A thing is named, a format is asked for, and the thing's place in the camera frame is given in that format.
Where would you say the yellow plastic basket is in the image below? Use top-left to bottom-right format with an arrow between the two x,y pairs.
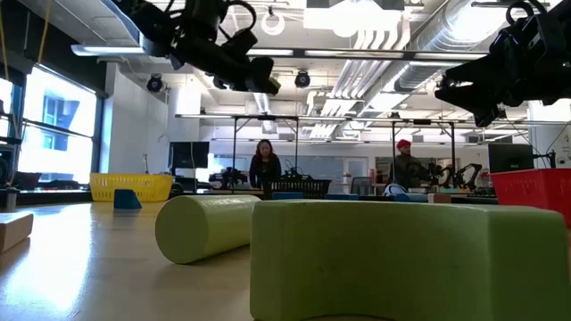
89,173 -> 175,203

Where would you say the silver ventilation duct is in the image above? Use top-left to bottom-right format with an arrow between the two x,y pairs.
392,0 -> 505,93

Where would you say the white and blue ball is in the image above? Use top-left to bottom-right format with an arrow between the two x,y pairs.
383,183 -> 409,198

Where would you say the black table frame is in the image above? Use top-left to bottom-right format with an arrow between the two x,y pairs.
0,189 -> 500,207

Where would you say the red plastic basket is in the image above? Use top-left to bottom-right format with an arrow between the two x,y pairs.
489,168 -> 571,229

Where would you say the green arch block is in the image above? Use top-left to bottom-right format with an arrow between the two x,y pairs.
249,198 -> 571,321

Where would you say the grey office chair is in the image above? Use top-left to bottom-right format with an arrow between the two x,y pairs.
350,176 -> 375,196

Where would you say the long wooden plank block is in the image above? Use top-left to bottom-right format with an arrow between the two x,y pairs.
0,211 -> 35,254

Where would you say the black overhead beam with lights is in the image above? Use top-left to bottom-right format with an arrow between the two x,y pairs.
70,44 -> 492,62

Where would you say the white cable coil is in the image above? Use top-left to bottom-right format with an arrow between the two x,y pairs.
261,12 -> 286,37

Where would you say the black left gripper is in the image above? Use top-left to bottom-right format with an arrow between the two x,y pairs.
169,0 -> 282,96

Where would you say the black plastic basket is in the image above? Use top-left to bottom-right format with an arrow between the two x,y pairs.
261,177 -> 333,201

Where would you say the black background rig frame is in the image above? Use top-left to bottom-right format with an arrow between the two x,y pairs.
231,114 -> 300,188
391,118 -> 457,188

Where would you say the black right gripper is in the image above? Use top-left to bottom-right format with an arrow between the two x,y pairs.
434,12 -> 543,128

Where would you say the person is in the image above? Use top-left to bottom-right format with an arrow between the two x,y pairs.
387,138 -> 430,191
248,138 -> 283,189

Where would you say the blue wedge block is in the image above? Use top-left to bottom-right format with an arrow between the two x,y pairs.
112,188 -> 144,211

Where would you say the green cylinder block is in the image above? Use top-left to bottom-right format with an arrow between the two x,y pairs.
154,194 -> 262,265

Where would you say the black computer monitor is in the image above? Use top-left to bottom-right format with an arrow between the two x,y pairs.
168,141 -> 211,170
487,143 -> 535,174

